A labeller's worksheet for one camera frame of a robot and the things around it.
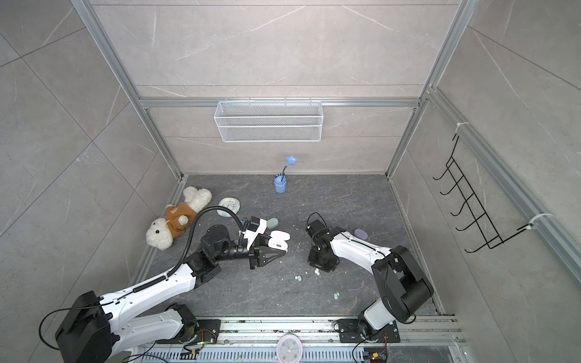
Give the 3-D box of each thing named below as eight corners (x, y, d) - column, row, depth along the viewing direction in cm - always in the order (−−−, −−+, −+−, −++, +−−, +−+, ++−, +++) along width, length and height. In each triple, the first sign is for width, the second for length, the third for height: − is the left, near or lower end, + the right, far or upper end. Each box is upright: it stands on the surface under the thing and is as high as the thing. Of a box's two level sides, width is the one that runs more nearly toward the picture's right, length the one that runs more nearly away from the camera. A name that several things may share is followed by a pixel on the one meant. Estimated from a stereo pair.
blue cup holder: (274, 191, 115) (273, 178, 108) (280, 185, 118) (279, 173, 111) (282, 195, 114) (281, 182, 106) (287, 189, 116) (287, 176, 109)
